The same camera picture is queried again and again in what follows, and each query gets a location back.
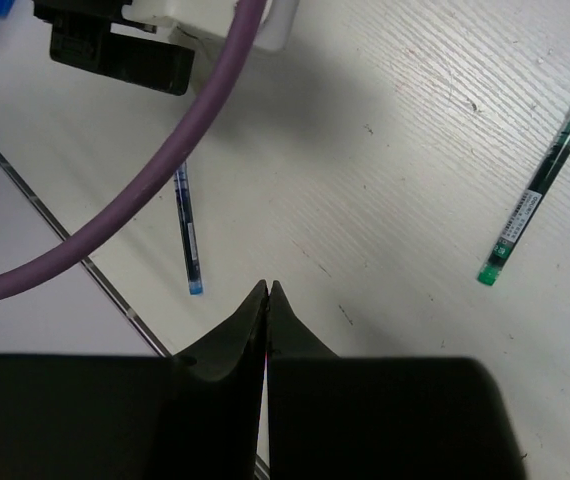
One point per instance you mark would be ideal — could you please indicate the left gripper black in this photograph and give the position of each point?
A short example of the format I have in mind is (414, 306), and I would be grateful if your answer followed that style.
(81, 37)

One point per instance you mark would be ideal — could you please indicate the green ink pen refill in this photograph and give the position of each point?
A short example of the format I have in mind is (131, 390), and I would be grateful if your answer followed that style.
(546, 173)

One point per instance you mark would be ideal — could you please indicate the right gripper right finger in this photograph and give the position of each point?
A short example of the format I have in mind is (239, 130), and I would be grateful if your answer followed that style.
(333, 417)

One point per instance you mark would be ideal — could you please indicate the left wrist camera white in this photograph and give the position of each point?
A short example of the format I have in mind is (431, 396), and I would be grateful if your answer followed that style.
(211, 19)

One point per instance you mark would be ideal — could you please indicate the blue ink pen refill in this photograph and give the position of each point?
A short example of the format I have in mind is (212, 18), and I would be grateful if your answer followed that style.
(188, 236)

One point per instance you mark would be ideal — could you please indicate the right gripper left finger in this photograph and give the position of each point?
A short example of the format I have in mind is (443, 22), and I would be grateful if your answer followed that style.
(192, 415)

